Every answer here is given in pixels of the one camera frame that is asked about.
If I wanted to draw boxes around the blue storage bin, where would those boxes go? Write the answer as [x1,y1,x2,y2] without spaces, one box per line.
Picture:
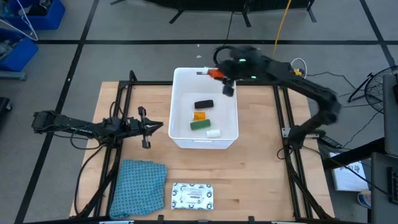
[0,0,66,31]
[0,29,40,73]

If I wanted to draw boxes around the black desk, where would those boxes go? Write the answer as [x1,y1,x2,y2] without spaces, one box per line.
[322,136,398,224]

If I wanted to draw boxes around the white printed booklet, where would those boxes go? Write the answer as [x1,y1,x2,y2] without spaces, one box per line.
[329,152,371,192]

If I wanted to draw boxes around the black floor fan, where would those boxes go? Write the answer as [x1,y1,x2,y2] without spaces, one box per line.
[347,65,398,114]

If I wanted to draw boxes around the green bandage roll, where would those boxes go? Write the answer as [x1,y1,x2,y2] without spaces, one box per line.
[190,119,212,131]

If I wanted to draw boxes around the yellow cable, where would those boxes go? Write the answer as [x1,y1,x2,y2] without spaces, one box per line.
[272,0,293,60]

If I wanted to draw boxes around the white cable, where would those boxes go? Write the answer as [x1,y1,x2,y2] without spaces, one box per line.
[290,57,308,78]

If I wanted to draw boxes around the black aluminium table frame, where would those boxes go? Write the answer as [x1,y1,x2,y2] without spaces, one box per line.
[70,70,336,224]

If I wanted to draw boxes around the black floor cable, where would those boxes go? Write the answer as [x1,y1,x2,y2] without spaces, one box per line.
[306,71,379,110]

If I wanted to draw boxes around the white printed plastic packet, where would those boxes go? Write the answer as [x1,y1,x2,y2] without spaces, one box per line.
[171,182,215,211]

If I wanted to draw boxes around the white plastic basket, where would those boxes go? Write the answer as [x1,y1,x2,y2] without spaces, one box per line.
[168,67,239,150]

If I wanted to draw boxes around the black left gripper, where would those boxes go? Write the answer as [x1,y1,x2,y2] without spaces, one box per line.
[127,106,164,150]

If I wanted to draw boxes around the grey monitor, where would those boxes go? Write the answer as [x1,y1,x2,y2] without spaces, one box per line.
[382,73,398,157]

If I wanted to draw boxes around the black coiled cable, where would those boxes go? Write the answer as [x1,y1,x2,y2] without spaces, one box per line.
[213,12,237,65]

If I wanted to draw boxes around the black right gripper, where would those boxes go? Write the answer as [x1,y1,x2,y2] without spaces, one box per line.
[214,45,268,96]

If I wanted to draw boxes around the white wire hanger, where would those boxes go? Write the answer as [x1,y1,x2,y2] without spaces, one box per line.
[0,0,39,42]

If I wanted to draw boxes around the teal patterned cloth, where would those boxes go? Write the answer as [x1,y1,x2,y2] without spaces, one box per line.
[109,159,168,220]

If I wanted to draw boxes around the red bottle with white cap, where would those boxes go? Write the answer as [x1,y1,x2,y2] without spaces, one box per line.
[202,67,225,79]

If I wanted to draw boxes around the black stand legs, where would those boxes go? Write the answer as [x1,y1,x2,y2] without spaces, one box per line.
[110,0,318,29]

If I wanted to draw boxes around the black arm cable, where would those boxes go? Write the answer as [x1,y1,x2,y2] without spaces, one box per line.
[73,145,105,216]

